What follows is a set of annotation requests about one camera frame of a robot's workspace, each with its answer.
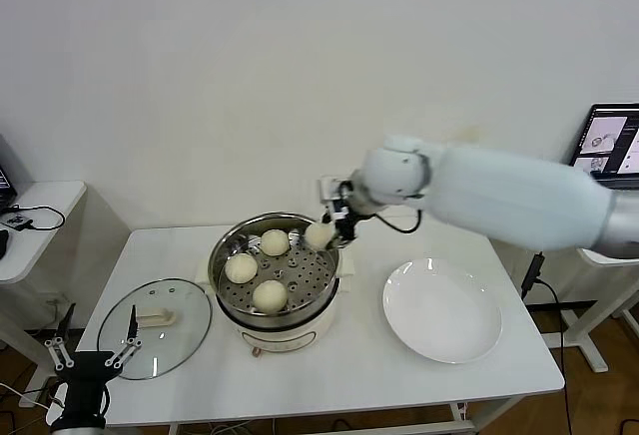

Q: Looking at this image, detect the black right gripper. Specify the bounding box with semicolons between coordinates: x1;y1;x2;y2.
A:
319;183;375;251

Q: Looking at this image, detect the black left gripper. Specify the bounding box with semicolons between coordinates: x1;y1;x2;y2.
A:
43;302;143;421

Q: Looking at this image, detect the white steamed baozi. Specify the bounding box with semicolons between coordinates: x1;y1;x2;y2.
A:
260;228;291;257
304;222;334;249
252;279;289;314
224;253;260;285

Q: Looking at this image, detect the glass lid cream handle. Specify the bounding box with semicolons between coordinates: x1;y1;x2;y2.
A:
97;277;215;382

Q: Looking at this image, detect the stainless steel steamer basket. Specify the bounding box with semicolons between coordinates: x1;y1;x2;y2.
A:
208;212;341;330

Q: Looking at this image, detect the cream electric cooking pot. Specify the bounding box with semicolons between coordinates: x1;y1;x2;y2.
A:
194;247;356;359

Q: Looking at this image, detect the white round plate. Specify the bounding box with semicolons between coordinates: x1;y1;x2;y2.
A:
382;257;504;365

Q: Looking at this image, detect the white side table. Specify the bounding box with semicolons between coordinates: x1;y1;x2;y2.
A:
541;247;639;375
0;181;89;406

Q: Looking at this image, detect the black open laptop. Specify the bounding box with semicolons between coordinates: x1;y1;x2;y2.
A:
0;133;20;215

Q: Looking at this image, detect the grey open laptop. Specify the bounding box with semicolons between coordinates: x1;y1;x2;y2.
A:
571;103;639;190

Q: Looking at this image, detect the thin black looped cable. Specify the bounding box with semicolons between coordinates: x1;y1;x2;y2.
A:
9;204;67;232

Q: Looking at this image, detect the black cable with adapter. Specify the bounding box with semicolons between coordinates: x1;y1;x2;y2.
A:
520;249;575;435

